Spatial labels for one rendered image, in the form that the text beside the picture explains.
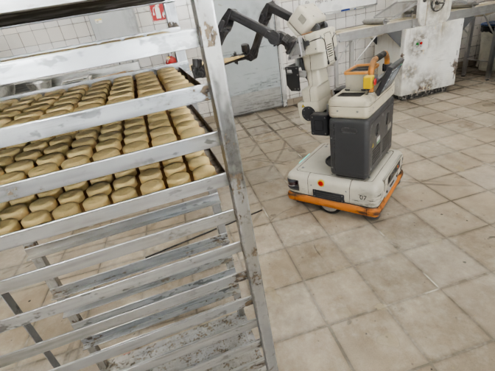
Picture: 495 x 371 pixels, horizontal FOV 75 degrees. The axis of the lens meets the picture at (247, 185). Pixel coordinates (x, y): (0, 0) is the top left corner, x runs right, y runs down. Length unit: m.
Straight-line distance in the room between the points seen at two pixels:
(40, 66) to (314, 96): 1.86
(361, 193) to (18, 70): 1.90
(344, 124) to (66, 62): 1.69
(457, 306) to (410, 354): 0.37
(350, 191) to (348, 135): 0.37
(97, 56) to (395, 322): 1.57
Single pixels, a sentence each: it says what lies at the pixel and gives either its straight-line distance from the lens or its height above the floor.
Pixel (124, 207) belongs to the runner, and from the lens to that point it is 0.67.
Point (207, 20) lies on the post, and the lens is 0.57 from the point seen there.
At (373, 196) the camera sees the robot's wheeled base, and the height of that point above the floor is 0.22.
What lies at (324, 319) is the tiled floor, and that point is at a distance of 1.72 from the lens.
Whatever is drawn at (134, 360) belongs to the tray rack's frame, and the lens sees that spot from 1.60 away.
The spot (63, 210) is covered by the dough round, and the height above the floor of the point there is 1.06.
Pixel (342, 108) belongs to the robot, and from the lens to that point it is 2.02.
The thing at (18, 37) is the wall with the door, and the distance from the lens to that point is 4.82.
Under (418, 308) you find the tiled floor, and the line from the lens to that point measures 1.82.
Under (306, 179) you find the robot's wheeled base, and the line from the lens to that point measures 2.29.
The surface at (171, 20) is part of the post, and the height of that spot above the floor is 1.35.
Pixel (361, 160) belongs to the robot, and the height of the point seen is 0.44.
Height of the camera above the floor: 1.35
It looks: 28 degrees down
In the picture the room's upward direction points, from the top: 10 degrees counter-clockwise
